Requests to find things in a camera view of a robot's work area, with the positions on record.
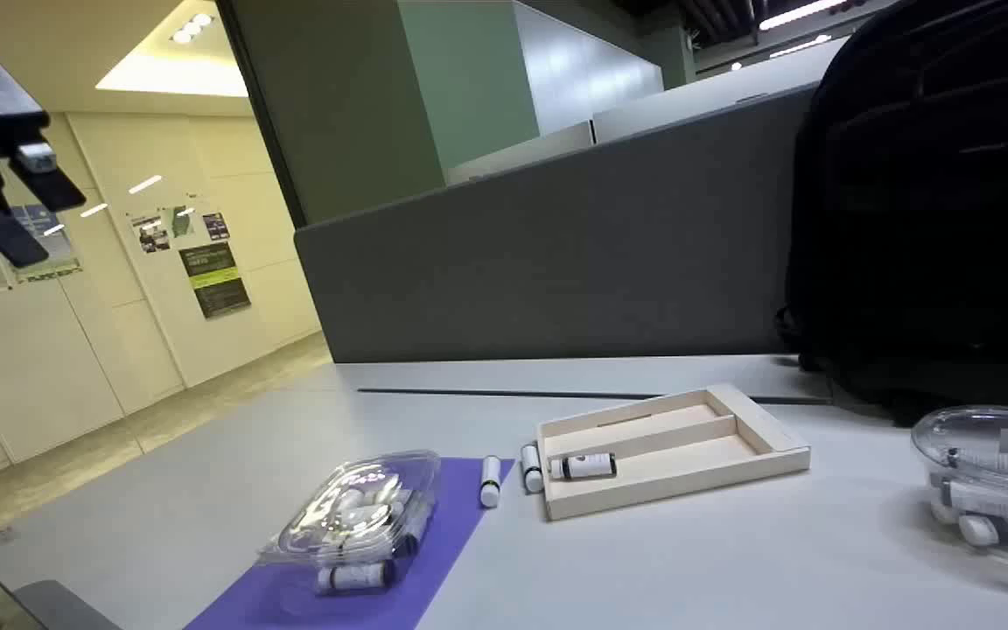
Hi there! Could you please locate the clear plastic bottle container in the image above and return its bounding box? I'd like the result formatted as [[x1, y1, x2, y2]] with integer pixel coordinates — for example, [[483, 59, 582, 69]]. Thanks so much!
[[256, 447, 447, 573]]

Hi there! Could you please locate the small white bottle in container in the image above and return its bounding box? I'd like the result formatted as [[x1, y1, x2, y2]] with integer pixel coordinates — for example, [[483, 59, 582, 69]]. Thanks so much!
[[326, 530, 407, 567], [306, 498, 378, 531]]

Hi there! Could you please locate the purple placemat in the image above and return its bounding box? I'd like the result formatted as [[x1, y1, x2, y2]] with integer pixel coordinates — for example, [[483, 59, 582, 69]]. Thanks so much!
[[183, 454, 518, 630]]

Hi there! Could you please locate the small white bottle in bowl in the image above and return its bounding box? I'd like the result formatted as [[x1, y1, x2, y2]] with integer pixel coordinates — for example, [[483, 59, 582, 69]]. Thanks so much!
[[957, 511, 1008, 553], [941, 475, 1008, 531]]

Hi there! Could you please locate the green square pillar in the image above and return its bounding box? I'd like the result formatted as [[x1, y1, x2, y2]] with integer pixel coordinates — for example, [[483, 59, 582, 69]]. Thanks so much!
[[216, 0, 543, 232]]

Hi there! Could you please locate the grey desk partition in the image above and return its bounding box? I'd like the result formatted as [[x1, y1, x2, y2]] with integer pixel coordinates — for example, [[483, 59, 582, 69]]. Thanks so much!
[[292, 85, 834, 369]]

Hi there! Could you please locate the black backpack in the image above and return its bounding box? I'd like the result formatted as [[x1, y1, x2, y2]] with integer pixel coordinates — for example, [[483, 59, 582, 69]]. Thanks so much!
[[774, 0, 1008, 432]]

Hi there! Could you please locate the clear round plastic bowl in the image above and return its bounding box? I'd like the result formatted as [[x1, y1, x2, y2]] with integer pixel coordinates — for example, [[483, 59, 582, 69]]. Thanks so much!
[[906, 403, 1008, 598]]

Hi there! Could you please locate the dark green wall poster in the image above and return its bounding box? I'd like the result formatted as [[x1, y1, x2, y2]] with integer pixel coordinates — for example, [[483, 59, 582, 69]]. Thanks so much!
[[178, 239, 256, 321]]

